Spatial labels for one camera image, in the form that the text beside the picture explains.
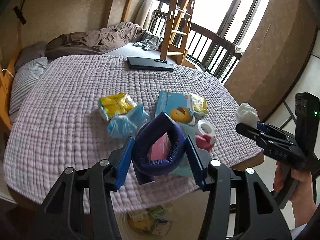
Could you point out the striped pillow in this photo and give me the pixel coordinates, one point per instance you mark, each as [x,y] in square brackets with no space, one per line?
[24,80]

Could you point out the black remote control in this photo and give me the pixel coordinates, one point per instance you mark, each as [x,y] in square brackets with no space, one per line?
[160,61]

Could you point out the blue face mask lower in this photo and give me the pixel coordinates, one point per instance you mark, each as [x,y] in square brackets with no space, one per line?
[121,127]

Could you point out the yellow tissue packet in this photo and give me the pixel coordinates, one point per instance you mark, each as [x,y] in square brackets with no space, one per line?
[115,104]

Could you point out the brown duvet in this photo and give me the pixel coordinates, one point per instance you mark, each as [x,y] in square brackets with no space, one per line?
[96,41]

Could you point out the black clip-on device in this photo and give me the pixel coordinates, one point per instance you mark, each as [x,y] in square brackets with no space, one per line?
[19,15]

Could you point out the grey pillow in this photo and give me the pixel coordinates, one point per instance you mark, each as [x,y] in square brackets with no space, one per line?
[31,52]

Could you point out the blue cartoon medicine box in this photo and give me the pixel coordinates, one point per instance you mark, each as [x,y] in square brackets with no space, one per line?
[179,107]

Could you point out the blue face mask upper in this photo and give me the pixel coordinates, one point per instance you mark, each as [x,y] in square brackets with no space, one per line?
[138,116]

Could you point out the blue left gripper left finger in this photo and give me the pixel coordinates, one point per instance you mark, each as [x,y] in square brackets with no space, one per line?
[123,162]

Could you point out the white trash bin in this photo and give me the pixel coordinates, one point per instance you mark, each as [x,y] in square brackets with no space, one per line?
[179,219]

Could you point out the white tape roll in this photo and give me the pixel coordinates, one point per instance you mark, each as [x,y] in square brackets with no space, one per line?
[204,127]

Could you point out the pink medicine box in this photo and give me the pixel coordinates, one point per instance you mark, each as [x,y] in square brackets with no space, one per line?
[160,149]

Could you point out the blue face mask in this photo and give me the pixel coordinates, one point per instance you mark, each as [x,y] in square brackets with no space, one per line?
[121,127]
[138,116]

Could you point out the yellow BABO tissue pack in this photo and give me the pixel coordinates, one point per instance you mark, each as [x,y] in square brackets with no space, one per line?
[199,105]

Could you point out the lavender waffle blanket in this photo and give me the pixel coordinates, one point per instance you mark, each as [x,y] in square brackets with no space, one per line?
[59,125]

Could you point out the wooden bunk ladder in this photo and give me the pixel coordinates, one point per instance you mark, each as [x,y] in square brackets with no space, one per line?
[177,20]

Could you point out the person's right hand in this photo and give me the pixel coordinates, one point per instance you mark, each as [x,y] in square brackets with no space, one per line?
[302,198]

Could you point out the grey crumpled clothing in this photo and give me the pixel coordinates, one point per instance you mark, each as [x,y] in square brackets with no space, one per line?
[151,42]

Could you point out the black flat box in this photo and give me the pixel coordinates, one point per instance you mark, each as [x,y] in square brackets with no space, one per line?
[140,63]

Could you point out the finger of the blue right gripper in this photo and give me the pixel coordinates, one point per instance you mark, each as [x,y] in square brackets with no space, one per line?
[248,131]

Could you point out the dark balcony railing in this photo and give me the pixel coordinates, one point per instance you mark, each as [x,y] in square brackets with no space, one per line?
[209,51]

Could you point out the white tissue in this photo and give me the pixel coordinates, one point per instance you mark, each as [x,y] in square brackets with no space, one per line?
[246,114]

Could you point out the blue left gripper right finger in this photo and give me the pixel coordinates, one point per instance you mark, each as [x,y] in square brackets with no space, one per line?
[195,163]

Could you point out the pink lips-shaped toy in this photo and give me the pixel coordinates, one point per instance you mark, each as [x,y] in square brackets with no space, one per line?
[205,142]

